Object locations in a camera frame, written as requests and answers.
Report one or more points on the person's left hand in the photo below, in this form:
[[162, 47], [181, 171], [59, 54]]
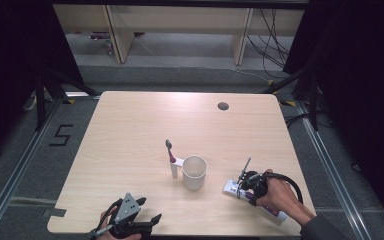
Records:
[[104, 235]]

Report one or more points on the aluminium floor rail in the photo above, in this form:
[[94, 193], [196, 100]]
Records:
[[20, 166], [330, 160]]

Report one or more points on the yellow black floor tape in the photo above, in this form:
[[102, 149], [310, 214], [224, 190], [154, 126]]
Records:
[[68, 101], [288, 103]]

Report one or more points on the white purple toothpaste tube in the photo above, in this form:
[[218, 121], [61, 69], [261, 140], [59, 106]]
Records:
[[230, 188]]

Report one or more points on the black metal stand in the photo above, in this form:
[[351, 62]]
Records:
[[40, 100], [313, 100]]

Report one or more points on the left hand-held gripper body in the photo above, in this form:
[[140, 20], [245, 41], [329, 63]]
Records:
[[128, 208]]

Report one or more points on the pink grey toothbrush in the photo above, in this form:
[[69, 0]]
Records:
[[170, 155]]

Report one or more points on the black curtain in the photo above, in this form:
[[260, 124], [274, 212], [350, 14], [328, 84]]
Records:
[[6, 66], [363, 83]]

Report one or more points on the white cup with toothbrush holder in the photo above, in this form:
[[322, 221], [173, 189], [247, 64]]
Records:
[[194, 173]]

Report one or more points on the person's right hand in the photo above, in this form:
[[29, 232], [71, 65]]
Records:
[[280, 196]]

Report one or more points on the beige wooden furniture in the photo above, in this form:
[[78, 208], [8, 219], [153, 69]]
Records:
[[180, 20]]

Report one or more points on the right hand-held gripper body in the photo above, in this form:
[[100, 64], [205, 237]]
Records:
[[256, 183]]

